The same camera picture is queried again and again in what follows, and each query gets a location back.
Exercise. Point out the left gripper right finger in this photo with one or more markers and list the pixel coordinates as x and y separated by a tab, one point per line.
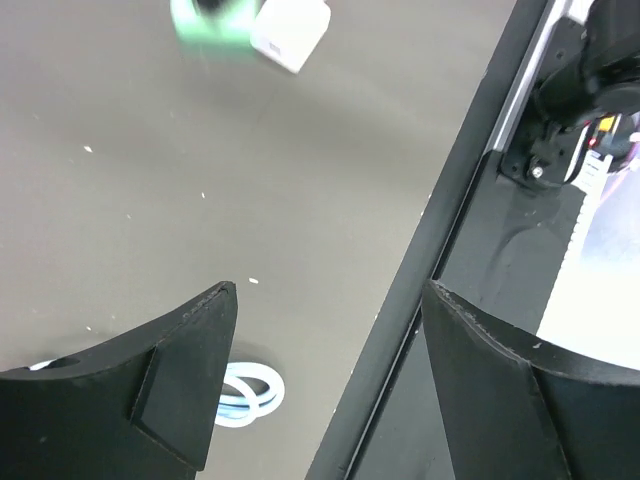
515	406

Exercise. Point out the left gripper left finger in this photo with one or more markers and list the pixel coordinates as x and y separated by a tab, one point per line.
141	405

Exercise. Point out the light green plug adapter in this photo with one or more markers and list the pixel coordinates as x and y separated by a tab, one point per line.
218	24

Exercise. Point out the white 80W charger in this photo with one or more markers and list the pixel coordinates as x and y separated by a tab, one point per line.
288	31

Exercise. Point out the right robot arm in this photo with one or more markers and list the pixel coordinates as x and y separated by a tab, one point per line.
604	77

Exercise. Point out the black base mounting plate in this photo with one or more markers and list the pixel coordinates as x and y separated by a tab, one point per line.
495	231

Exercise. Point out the slotted cable duct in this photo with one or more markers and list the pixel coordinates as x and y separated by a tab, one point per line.
564	307

